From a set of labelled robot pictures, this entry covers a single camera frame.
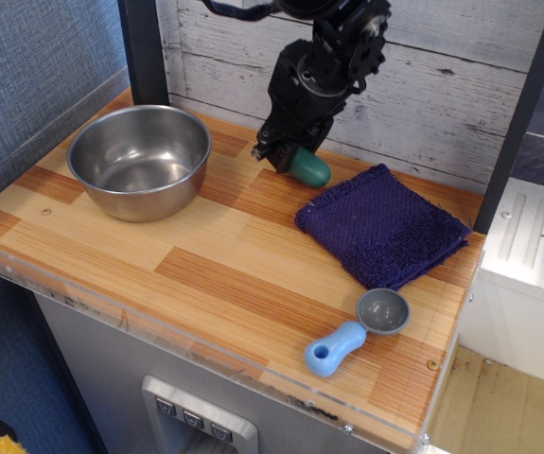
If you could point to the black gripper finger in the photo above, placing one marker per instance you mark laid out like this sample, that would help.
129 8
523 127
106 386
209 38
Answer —
316 134
280 155

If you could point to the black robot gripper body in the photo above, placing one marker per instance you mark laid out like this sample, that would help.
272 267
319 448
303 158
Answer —
298 99

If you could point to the green oblong toy item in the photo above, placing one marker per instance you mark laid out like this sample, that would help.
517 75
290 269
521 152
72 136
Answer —
306 167

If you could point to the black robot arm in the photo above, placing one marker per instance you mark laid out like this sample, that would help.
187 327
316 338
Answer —
348 36

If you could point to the dark blue folded napkin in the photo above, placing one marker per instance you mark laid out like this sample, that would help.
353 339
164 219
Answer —
384 234

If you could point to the stainless steel bowl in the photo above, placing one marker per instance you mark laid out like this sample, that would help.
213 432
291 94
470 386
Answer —
143 163

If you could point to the blue grey measuring scoop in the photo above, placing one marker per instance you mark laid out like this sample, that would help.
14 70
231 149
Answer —
379 311

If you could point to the white ribbed drainboard unit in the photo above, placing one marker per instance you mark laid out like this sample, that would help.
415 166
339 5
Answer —
504 317

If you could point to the silver dispenser button panel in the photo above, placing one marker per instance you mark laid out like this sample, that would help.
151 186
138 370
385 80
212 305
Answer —
182 422

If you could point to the yellow object at corner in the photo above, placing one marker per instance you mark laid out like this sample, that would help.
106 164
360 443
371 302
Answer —
8 446

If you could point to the black vertical frame post left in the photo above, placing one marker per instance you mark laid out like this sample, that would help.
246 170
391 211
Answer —
144 52

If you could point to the black vertical frame post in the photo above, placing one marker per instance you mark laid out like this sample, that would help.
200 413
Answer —
144 52
521 118

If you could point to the black vertical frame post right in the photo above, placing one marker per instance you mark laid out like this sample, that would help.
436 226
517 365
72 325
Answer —
521 118

